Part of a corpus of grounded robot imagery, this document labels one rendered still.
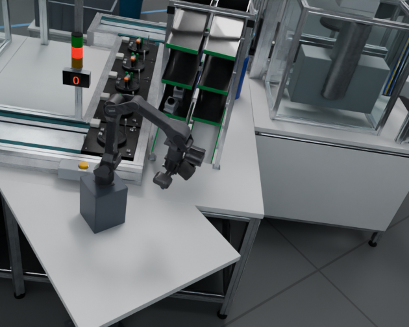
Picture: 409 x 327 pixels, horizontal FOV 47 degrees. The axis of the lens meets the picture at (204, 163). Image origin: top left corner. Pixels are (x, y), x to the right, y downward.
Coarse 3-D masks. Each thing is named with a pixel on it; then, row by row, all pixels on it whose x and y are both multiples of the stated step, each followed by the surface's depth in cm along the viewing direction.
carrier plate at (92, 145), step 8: (96, 128) 227; (120, 128) 230; (128, 128) 231; (136, 128) 232; (88, 136) 221; (96, 136) 222; (128, 136) 226; (136, 136) 227; (88, 144) 216; (96, 144) 217; (128, 144) 221; (136, 144) 223; (88, 152) 213; (96, 152) 213; (120, 152) 216; (128, 152) 216
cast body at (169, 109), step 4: (168, 100) 201; (172, 100) 201; (176, 100) 202; (168, 104) 201; (172, 104) 201; (176, 104) 203; (164, 108) 204; (168, 108) 203; (172, 108) 202; (176, 108) 206; (164, 112) 205; (168, 112) 204; (172, 112) 203
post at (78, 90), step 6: (78, 0) 196; (78, 6) 198; (78, 12) 199; (78, 18) 201; (78, 24) 203; (78, 30) 204; (78, 90) 223; (78, 96) 225; (78, 102) 227; (78, 108) 229; (78, 114) 231
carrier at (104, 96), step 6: (102, 96) 247; (108, 96) 248; (102, 102) 246; (102, 108) 241; (96, 114) 236; (102, 114) 237; (126, 114) 237; (132, 114) 242; (138, 114) 243; (102, 120) 233; (120, 120) 236; (138, 120) 238; (126, 126) 234; (132, 126) 234; (138, 126) 234
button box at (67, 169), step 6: (60, 162) 205; (66, 162) 206; (72, 162) 206; (78, 162) 207; (90, 162) 208; (60, 168) 202; (66, 168) 203; (72, 168) 203; (78, 168) 204; (90, 168) 205; (60, 174) 204; (66, 174) 204; (72, 174) 204; (78, 174) 204; (84, 174) 204
